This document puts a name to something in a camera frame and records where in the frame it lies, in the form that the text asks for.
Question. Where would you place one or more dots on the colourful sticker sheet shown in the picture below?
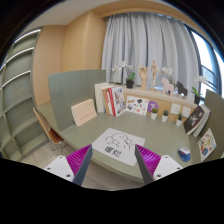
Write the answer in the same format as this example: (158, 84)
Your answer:
(207, 144)

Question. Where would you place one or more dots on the wooden hand model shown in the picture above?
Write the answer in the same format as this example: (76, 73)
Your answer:
(143, 72)

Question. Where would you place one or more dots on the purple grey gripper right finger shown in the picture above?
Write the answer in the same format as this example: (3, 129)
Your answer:
(147, 161)

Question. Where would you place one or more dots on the grey curtain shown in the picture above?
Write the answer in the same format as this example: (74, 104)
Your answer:
(139, 39)

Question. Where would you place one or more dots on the white orchid right pot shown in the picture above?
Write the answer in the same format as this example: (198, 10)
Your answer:
(196, 92)

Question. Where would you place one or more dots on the wooden mannequin figure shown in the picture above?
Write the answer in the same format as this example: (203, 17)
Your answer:
(154, 70)

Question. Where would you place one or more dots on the beige cardboard sign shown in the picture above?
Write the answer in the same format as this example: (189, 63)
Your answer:
(83, 112)

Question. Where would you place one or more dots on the green wall shelf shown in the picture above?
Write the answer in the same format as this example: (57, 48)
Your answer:
(20, 131)

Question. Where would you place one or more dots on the small potted succulent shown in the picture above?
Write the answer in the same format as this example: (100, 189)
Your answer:
(154, 113)
(179, 119)
(165, 115)

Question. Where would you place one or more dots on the white binder books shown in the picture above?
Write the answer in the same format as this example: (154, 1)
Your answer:
(99, 96)

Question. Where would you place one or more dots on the small potted succulent middle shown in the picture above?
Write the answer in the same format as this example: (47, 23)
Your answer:
(165, 115)

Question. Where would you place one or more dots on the white orchid black pot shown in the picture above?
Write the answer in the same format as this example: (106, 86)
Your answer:
(130, 75)

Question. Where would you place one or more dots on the white wall socket plate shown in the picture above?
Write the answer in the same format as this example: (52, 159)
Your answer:
(175, 109)

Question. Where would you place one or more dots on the small potted succulent right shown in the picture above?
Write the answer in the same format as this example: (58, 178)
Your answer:
(179, 119)

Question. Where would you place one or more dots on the illustrated magazine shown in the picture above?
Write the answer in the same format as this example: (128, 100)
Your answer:
(118, 100)

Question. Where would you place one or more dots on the wooden chair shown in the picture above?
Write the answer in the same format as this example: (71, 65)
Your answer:
(49, 131)

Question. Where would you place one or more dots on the white printed mouse pad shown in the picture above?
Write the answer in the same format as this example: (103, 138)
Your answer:
(118, 145)

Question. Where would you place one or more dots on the white sticker card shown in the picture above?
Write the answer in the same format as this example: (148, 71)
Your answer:
(137, 105)

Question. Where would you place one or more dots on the pink wooden horse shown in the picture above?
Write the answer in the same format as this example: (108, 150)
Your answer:
(167, 86)

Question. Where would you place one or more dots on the small potted succulent left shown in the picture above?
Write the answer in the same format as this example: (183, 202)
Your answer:
(154, 113)

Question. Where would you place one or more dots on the black cover book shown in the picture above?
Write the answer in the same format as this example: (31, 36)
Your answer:
(193, 121)

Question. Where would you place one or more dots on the white orchid behind horse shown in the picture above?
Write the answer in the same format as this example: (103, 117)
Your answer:
(169, 73)

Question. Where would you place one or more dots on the black wooden horse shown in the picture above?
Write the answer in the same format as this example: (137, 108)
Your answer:
(182, 89)

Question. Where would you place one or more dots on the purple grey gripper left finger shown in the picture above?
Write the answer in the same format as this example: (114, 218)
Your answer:
(79, 162)

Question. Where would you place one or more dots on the red white book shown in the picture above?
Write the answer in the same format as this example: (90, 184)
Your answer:
(109, 99)

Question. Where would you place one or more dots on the green desk partition panel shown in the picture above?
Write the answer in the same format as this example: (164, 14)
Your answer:
(71, 88)

